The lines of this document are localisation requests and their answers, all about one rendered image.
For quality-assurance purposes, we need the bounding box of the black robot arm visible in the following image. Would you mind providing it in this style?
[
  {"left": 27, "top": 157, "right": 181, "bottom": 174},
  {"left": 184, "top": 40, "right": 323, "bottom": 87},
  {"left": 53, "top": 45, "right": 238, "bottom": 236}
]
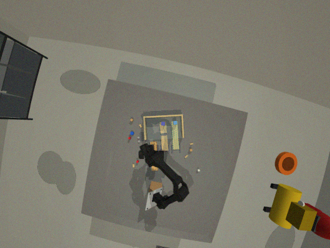
[{"left": 139, "top": 143, "right": 189, "bottom": 209}]

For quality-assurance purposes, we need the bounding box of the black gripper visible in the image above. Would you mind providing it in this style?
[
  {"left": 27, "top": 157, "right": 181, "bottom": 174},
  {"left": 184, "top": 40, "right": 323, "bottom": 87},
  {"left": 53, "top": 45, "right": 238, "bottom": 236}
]
[{"left": 139, "top": 150, "right": 164, "bottom": 159}]

